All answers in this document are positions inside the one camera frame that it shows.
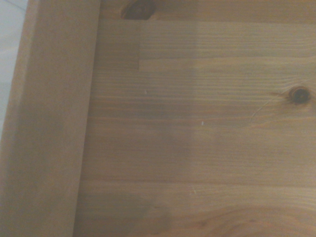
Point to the wooden side rail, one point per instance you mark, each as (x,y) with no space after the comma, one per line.
(51,118)

